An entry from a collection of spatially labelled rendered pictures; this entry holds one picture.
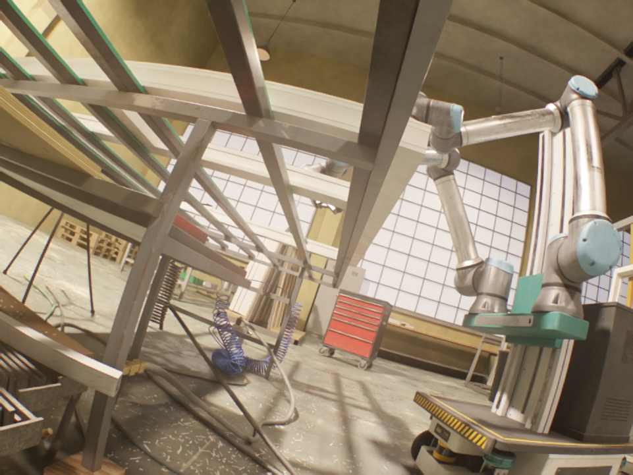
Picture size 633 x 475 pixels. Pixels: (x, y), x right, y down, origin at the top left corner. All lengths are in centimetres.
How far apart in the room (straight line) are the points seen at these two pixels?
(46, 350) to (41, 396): 8
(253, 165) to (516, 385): 135
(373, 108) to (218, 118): 31
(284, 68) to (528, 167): 857
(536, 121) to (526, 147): 1071
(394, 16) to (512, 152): 1131
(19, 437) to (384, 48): 55
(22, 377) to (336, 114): 67
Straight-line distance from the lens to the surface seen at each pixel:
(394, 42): 42
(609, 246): 108
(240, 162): 114
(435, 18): 36
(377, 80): 47
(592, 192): 115
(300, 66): 1181
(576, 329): 118
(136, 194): 64
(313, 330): 826
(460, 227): 171
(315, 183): 107
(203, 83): 80
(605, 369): 141
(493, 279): 157
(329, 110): 70
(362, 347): 463
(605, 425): 150
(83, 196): 81
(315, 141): 62
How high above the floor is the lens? 52
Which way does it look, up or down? 12 degrees up
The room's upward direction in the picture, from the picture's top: 19 degrees clockwise
